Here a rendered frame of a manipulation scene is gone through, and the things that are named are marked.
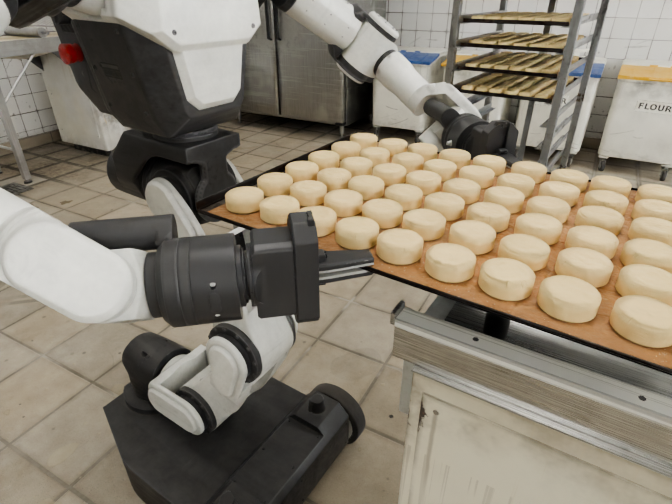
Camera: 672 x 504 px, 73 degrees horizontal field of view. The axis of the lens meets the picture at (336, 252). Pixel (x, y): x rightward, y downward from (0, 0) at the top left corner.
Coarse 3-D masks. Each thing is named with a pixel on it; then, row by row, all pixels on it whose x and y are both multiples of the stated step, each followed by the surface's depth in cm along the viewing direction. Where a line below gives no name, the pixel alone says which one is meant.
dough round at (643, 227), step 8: (632, 224) 52; (640, 224) 52; (648, 224) 52; (656, 224) 52; (664, 224) 52; (632, 232) 52; (640, 232) 51; (648, 232) 51; (656, 232) 50; (664, 232) 50; (656, 240) 50; (664, 240) 50
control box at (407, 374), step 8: (440, 296) 70; (432, 304) 68; (440, 304) 68; (448, 304) 68; (432, 312) 67; (440, 312) 67; (448, 312) 67; (408, 368) 64; (408, 376) 64; (408, 384) 65; (400, 392) 67; (408, 392) 66; (400, 400) 67; (408, 400) 66; (400, 408) 68; (408, 408) 67
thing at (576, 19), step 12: (576, 0) 160; (576, 12) 161; (576, 24) 163; (576, 36) 164; (564, 60) 169; (564, 72) 171; (564, 84) 172; (552, 108) 178; (552, 120) 180; (552, 132) 182; (540, 156) 188
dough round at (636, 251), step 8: (632, 240) 49; (640, 240) 49; (648, 240) 49; (624, 248) 48; (632, 248) 47; (640, 248) 47; (648, 248) 47; (656, 248) 47; (664, 248) 47; (624, 256) 48; (632, 256) 47; (640, 256) 46; (648, 256) 46; (656, 256) 46; (664, 256) 46; (624, 264) 48; (648, 264) 46; (656, 264) 45; (664, 264) 45
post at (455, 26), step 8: (456, 0) 182; (456, 8) 183; (456, 16) 184; (456, 24) 185; (456, 32) 187; (448, 48) 191; (456, 48) 191; (448, 56) 192; (448, 64) 194; (448, 72) 195; (448, 80) 197
